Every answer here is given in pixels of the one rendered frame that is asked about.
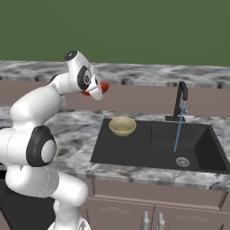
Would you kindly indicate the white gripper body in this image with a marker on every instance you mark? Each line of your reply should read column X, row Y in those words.
column 97, row 91

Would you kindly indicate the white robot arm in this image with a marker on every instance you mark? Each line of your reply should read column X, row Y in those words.
column 33, row 107

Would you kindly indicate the red bowl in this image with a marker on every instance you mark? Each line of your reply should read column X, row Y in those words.
column 104, row 87

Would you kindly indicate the beige bowl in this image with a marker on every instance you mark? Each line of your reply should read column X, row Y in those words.
column 122, row 126

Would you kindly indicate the black sink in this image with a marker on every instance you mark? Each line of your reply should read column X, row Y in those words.
column 140, row 146

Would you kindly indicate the silver sink drain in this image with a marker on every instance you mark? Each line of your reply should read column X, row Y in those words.
column 182, row 162

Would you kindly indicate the black tap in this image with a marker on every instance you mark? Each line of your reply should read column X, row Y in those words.
column 179, row 101

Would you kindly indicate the blue water stream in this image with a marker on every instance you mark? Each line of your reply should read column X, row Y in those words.
column 180, row 127

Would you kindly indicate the brown false drawer front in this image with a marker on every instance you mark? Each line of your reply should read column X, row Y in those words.
column 155, row 191

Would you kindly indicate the brown cupboard door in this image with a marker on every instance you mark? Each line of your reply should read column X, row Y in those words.
column 119, row 217
column 191, row 220

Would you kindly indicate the black appliance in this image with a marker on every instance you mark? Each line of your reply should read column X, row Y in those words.
column 24, row 213

